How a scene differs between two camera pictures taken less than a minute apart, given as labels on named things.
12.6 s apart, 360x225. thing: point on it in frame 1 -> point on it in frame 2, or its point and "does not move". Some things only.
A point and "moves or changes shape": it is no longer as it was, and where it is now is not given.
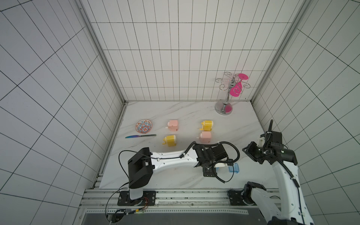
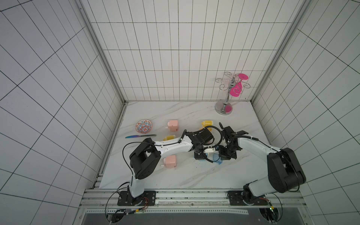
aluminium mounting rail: [107, 198] does not move
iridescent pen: [136, 136] does not move
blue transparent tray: [234, 169] moves or changes shape
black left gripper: [209, 172] -> [198, 156]
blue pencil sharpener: [221, 165] moves or changes shape
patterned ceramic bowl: [143, 126] does not move
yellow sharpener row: [170, 140] does not move
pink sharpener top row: [172, 125] does not move
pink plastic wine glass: [236, 89] does not move
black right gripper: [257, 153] -> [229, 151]
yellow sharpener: [207, 125] does not move
